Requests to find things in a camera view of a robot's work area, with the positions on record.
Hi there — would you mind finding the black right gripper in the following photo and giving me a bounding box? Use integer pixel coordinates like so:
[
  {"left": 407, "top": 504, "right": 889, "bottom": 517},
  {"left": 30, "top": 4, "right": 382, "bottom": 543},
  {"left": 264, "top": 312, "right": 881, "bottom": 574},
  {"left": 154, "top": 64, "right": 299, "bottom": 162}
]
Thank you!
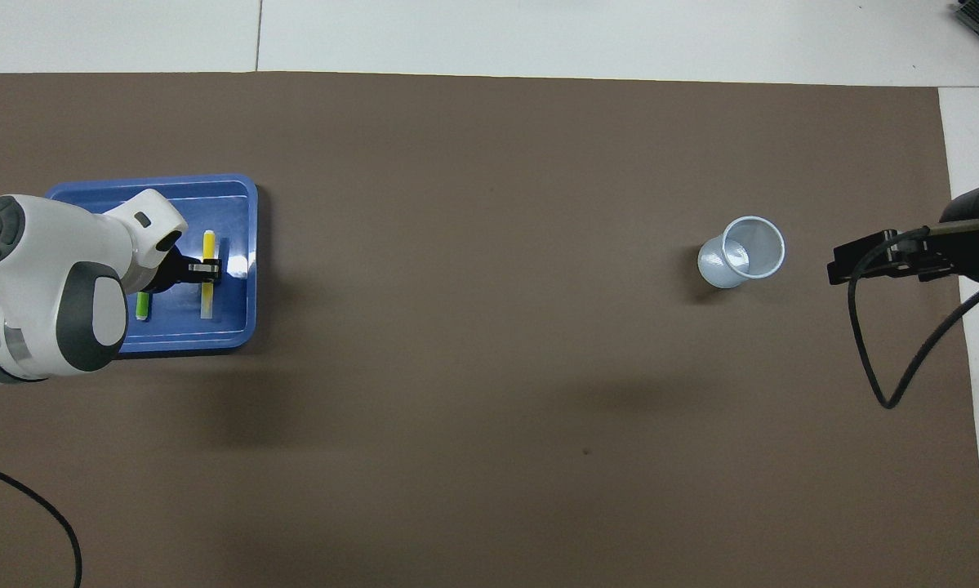
[{"left": 827, "top": 180, "right": 979, "bottom": 286}]

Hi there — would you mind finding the blue plastic tray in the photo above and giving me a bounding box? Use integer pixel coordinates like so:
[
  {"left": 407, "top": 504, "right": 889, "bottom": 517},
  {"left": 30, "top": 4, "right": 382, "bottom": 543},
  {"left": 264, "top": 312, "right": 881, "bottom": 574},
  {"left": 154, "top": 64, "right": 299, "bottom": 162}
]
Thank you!
[{"left": 44, "top": 173, "right": 259, "bottom": 359}]

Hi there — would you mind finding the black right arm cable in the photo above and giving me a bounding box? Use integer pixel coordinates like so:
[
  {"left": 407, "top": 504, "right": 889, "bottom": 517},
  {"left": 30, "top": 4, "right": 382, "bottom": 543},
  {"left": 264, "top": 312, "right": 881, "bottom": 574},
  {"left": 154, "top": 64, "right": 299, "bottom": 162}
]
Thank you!
[{"left": 847, "top": 225, "right": 979, "bottom": 410}]

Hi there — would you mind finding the clear plastic cup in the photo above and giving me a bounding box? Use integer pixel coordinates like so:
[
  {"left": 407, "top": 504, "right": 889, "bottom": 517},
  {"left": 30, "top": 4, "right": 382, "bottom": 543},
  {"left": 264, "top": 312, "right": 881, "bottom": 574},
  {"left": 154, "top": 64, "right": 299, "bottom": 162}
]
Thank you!
[{"left": 697, "top": 216, "right": 786, "bottom": 290}]

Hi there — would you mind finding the yellow pen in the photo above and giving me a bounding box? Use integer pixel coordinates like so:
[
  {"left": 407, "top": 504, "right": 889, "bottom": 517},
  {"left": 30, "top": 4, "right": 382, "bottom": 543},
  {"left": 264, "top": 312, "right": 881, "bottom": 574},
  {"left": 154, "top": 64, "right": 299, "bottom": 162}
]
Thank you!
[{"left": 200, "top": 230, "right": 217, "bottom": 320}]

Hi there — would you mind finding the black loose cable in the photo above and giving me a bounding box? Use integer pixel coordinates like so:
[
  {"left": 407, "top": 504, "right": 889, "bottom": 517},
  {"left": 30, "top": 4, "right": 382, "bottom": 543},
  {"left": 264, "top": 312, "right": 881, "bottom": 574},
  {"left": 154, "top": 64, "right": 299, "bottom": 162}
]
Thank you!
[{"left": 0, "top": 457, "right": 83, "bottom": 588}]

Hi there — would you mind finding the brown table mat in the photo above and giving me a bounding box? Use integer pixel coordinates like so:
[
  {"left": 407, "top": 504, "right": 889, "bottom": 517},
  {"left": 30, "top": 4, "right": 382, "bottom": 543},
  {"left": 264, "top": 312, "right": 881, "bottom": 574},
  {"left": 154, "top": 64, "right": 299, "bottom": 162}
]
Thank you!
[{"left": 0, "top": 72, "right": 979, "bottom": 588}]

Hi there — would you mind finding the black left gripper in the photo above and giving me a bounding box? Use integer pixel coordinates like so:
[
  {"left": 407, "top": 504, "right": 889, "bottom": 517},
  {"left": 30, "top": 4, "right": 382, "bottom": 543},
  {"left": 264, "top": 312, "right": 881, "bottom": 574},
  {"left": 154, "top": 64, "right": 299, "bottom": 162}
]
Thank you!
[{"left": 142, "top": 245, "right": 224, "bottom": 295}]

